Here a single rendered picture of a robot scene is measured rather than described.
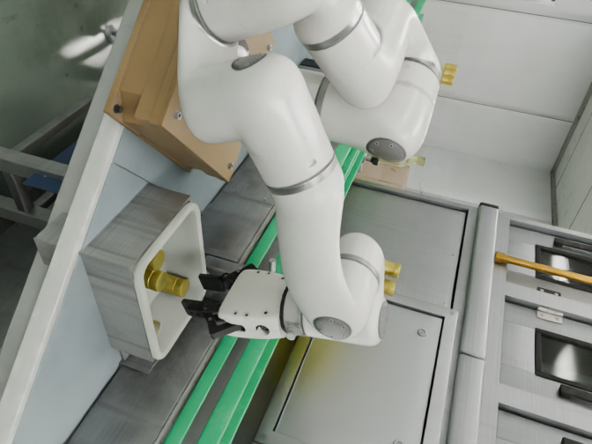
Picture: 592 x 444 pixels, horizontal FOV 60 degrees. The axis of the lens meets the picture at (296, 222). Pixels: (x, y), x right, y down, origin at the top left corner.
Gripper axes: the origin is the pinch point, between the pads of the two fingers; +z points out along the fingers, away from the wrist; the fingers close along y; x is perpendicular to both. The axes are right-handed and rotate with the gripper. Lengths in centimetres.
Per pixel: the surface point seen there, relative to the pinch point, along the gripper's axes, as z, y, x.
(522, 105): -43, 602, -286
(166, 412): 5.6, -12.9, -14.7
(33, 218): 66, 23, -8
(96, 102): 15.9, 12.4, 27.1
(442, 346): -31, 30, -44
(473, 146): 17, 599, -346
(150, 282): 7.9, -1.4, 3.1
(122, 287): 5.8, -7.7, 8.8
